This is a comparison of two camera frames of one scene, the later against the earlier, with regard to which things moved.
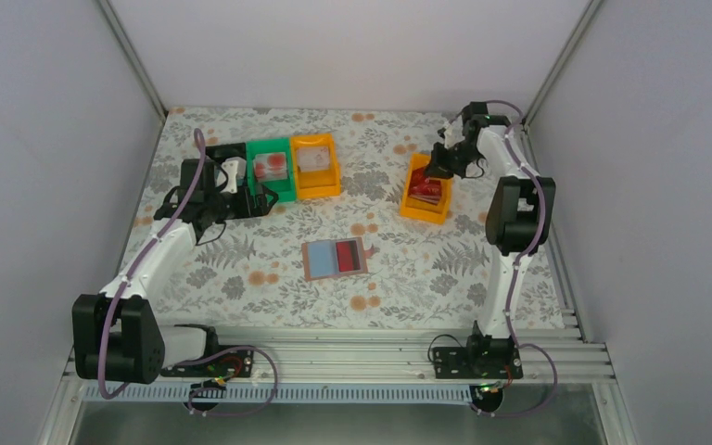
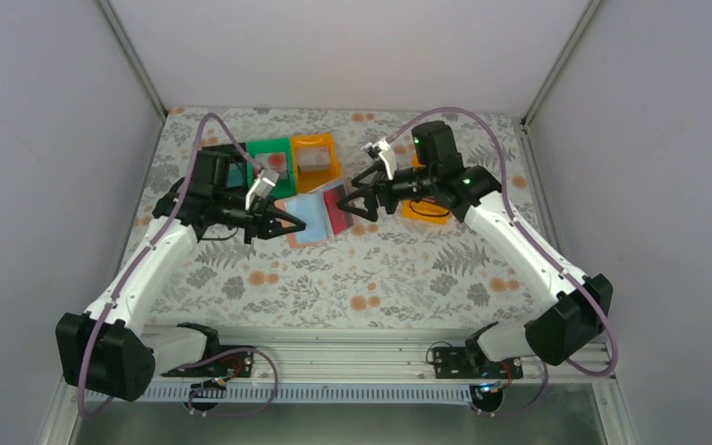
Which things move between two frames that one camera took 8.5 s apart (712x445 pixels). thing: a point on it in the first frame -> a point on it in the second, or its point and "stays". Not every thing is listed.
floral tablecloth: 350,260 stays
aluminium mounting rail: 362,367 stays
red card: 348,256 -> 340,219
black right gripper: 440,163 -> 382,195
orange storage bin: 422,210 stays
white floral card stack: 313,158 stays
